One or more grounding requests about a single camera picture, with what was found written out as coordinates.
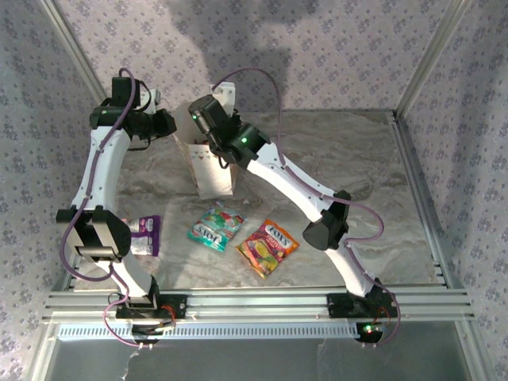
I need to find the grey metal lower shelf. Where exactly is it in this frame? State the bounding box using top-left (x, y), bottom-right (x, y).
top-left (43, 339), bottom-right (475, 381)

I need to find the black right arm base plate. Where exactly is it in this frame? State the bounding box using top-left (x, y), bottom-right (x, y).
top-left (325, 292), bottom-right (400, 319)

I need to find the white paper bag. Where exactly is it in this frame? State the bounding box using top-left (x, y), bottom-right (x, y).
top-left (171, 101), bottom-right (239, 199)

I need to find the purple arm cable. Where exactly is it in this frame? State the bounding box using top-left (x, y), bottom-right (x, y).
top-left (59, 67), bottom-right (160, 350)
top-left (211, 67), bottom-right (402, 349)

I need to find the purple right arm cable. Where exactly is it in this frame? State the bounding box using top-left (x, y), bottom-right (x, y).
top-left (211, 67), bottom-right (402, 349)

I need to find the aluminium frame post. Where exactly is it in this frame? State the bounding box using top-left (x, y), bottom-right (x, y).
top-left (38, 0), bottom-right (120, 125)
top-left (394, 0), bottom-right (473, 118)

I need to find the white slotted cable duct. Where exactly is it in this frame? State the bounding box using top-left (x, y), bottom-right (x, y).
top-left (57, 321), bottom-right (364, 341)

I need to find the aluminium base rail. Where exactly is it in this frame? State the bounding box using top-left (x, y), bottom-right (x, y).
top-left (42, 288), bottom-right (476, 323)

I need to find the orange Fox's candy bag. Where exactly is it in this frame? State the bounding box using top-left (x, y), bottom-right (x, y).
top-left (235, 219), bottom-right (300, 280)

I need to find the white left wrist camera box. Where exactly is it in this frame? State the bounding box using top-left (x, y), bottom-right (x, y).
top-left (138, 89), bottom-right (162, 113)

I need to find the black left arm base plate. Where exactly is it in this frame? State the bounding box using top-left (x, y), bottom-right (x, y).
top-left (115, 293), bottom-right (188, 321)

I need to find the teal Fox's candy bag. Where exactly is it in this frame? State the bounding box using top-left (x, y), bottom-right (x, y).
top-left (186, 201), bottom-right (248, 253)

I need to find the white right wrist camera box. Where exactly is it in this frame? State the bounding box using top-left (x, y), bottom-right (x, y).
top-left (210, 81), bottom-right (238, 116)

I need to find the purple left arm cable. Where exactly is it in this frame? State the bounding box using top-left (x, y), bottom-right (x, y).
top-left (59, 67), bottom-right (160, 350)

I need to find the purple and silver candy bag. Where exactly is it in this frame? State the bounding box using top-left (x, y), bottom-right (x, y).
top-left (121, 214), bottom-right (162, 257)

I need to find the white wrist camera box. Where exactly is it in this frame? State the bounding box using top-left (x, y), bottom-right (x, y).
top-left (138, 89), bottom-right (162, 113)
top-left (210, 81), bottom-right (238, 116)

